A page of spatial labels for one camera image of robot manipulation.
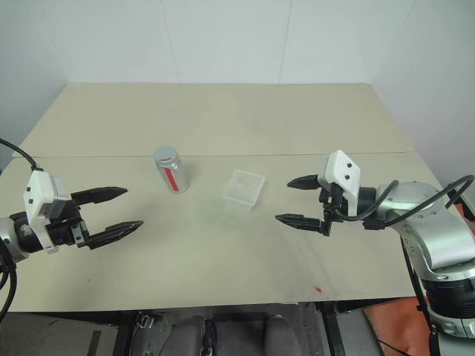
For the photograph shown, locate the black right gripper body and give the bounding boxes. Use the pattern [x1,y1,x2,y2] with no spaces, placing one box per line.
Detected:
[318,181,350,223]

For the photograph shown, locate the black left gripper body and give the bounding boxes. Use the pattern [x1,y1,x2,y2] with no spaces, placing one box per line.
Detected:
[47,201,93,249]

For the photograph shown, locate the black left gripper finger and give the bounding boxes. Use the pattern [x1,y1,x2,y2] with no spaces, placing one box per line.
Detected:
[70,185,129,206]
[88,220,145,251]

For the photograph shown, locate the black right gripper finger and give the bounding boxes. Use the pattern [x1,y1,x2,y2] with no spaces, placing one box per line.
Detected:
[274,208,332,237]
[286,174,321,191]

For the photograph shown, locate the silver can with red label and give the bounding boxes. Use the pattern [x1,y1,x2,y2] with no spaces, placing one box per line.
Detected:
[154,157,189,194]

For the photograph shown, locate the clear plastic container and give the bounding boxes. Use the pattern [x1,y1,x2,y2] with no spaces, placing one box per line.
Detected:
[222,169,268,213]

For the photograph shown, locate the small metal caster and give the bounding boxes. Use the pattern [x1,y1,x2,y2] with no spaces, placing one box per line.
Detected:
[135,313,157,330]

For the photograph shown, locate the dark rounded shape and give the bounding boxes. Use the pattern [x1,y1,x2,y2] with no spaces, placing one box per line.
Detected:
[159,314,207,356]
[263,314,301,356]

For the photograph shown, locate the orange floor mat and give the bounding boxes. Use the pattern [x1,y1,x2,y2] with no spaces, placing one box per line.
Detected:
[363,294,439,356]

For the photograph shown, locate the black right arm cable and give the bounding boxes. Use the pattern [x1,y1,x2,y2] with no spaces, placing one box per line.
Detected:
[331,175,471,231]

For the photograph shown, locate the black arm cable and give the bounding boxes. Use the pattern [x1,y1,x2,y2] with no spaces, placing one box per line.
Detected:
[331,175,471,231]
[0,138,42,322]

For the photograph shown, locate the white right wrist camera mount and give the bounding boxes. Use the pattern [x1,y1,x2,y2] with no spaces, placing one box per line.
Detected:
[321,149,363,218]

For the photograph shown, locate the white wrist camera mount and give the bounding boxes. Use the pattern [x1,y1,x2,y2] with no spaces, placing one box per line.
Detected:
[22,169,72,255]
[321,149,363,218]

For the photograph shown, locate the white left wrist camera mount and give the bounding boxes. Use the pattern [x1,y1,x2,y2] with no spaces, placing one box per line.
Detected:
[22,169,72,255]

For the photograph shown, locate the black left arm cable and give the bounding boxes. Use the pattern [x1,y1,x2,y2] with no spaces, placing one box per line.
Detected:
[0,138,42,322]

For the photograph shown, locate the black table frame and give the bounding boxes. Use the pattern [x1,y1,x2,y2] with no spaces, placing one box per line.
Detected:
[0,294,424,356]

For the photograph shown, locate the thin black cable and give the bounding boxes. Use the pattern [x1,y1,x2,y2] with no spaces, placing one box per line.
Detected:
[402,237,442,356]

